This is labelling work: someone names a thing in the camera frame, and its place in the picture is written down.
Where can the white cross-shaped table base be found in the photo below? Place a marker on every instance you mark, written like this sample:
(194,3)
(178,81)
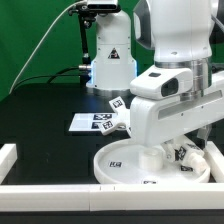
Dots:
(122,118)

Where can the white round table top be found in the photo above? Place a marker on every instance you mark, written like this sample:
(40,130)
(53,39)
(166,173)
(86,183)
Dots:
(126,162)

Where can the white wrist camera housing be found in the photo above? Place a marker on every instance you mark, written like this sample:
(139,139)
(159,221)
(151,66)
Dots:
(158,83)

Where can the white fence bar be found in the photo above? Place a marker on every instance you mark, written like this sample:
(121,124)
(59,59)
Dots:
(8,156)
(215,162)
(96,197)

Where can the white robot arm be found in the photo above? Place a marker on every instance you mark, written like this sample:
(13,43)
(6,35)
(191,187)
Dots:
(179,32)

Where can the white right fence bar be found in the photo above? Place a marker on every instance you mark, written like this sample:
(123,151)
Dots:
(215,162)

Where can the white left fence bar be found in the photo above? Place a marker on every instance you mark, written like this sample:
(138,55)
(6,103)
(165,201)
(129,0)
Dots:
(8,156)

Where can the black camera stand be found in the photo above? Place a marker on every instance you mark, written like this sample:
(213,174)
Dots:
(87,11)

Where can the white front fence bar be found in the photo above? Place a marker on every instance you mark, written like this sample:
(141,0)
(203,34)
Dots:
(96,197)

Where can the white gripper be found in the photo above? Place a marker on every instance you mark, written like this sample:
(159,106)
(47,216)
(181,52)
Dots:
(156,121)

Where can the white marker sheet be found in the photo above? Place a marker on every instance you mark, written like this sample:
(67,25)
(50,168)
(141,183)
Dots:
(84,122)

